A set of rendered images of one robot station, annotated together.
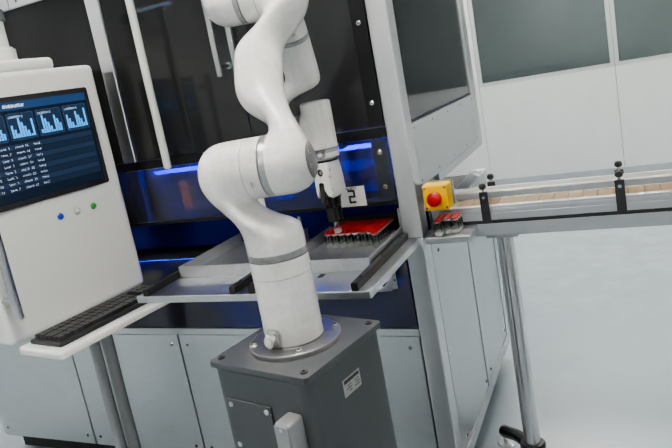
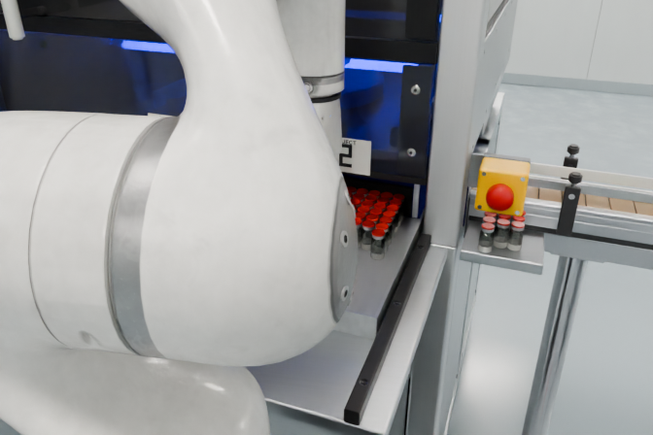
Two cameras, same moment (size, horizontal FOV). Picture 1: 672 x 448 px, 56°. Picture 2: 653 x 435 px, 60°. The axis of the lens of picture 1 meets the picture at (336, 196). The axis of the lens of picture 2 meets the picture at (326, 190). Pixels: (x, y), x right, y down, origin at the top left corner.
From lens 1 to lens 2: 0.96 m
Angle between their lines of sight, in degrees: 16
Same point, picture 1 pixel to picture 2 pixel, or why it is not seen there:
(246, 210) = (71, 387)
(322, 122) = (325, 19)
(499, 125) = not seen: hidden behind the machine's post
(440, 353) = (435, 408)
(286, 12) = not seen: outside the picture
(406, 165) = (461, 124)
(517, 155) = not seen: hidden behind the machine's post
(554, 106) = (532, 0)
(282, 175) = (219, 340)
